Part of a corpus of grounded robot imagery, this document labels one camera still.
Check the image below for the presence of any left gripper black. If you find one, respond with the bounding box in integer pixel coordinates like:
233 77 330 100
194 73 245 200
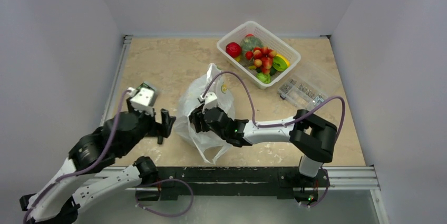
120 96 176 155

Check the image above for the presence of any white plastic bag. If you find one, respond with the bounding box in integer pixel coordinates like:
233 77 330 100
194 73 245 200
173 63 235 164

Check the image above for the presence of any bright red fake apple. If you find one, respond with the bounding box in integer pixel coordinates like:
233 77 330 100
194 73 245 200
225 42 242 58

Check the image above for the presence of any red fake fruit bunch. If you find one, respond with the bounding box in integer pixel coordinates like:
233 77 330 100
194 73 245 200
242 47 278 76

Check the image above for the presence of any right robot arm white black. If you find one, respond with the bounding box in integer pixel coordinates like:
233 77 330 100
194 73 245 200
188 107 339 186

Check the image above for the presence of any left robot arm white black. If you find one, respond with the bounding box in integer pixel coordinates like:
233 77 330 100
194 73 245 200
20 109 176 223

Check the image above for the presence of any light green fake fruit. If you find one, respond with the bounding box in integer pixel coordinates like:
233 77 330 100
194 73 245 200
256 72 271 84

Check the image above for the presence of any green fake pumpkin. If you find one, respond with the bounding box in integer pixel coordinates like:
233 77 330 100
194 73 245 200
240 37 264 54

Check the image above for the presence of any green yellow fake fruit half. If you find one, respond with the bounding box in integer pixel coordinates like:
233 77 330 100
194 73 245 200
273 54 290 72

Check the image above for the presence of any green label screwdriver box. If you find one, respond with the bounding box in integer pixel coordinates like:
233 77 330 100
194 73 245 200
137 81 159 96

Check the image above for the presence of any clear plastic screw box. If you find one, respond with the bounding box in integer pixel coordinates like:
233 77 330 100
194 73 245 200
278 62 341 111

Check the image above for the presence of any white plastic basket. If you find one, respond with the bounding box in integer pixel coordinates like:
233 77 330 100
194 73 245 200
217 21 302 90

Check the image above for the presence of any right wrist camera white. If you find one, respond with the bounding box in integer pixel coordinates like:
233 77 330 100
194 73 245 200
198 92 218 113

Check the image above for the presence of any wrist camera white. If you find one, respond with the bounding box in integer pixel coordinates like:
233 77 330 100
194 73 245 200
198 92 218 113
127 87 156 116

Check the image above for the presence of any black T-handle tool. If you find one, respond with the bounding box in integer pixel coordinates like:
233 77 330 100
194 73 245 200
157 135 164 145

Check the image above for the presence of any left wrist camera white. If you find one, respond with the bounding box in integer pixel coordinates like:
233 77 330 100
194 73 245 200
127 87 156 116

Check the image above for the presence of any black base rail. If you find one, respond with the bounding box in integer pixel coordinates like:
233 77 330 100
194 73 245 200
135 167 330 204

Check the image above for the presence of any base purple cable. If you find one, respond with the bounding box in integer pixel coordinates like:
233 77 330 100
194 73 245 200
134 179 195 218

